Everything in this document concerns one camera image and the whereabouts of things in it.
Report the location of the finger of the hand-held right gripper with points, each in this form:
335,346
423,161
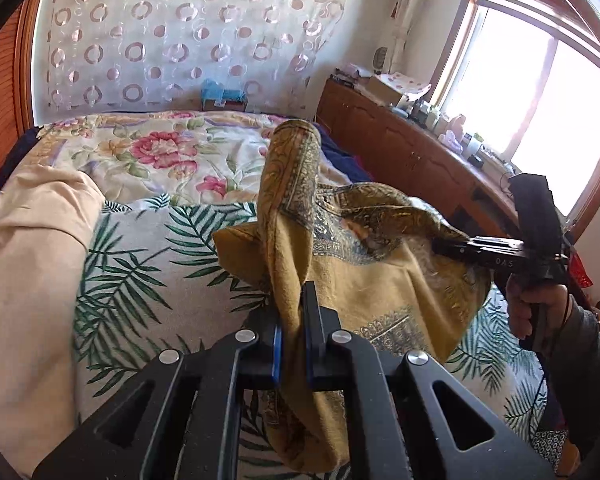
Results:
457,249

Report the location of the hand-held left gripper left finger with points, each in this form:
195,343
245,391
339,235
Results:
278,360

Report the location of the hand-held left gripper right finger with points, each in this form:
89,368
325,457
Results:
309,365

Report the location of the gold patterned cloth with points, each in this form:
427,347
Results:
290,210

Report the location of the person's right forearm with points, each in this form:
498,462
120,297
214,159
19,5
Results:
587,375

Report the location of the person's right hand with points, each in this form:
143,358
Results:
520,310

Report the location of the red plastic bag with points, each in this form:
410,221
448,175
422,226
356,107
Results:
580,270

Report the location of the small black box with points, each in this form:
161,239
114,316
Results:
476,160

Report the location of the white jar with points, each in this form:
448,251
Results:
475,144

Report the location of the wooden cabinet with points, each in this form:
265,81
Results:
405,150

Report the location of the window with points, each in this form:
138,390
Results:
530,85

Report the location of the dark blue blanket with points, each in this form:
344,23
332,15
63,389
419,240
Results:
345,160

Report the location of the palm leaf bed sheet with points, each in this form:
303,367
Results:
145,270

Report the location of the cardboard box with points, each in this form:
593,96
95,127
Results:
395,89

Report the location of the dotted fabric cushion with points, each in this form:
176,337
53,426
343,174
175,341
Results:
547,450

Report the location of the floral quilt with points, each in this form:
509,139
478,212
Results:
180,155

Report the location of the cream blanket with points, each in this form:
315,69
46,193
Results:
30,285

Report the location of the blue toy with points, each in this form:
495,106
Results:
222,96

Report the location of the white curtain with pink circles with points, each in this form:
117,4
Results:
180,35

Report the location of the wooden headboard panel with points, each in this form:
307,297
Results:
5,95

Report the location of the grey wall device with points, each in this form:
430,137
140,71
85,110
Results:
380,57

